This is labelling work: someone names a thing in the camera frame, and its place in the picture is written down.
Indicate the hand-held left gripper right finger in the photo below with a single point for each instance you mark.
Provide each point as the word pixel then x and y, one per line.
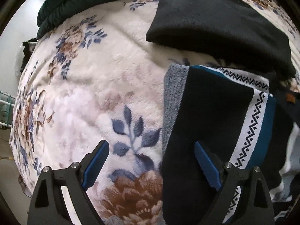
pixel 207 163

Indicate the black cloth with brown label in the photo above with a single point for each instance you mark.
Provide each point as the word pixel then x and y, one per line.
pixel 287 98

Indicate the dark green quilted blanket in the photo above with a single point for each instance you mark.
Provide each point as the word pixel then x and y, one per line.
pixel 70 0

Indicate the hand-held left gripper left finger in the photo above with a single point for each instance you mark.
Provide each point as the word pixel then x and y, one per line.
pixel 95 163

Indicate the black folded garment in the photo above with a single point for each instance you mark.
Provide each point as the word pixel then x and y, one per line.
pixel 218 25

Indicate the floral fleece blanket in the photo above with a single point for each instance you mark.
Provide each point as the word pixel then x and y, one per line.
pixel 93 93

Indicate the navy patterned knit sweater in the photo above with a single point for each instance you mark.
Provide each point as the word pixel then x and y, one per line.
pixel 211 121

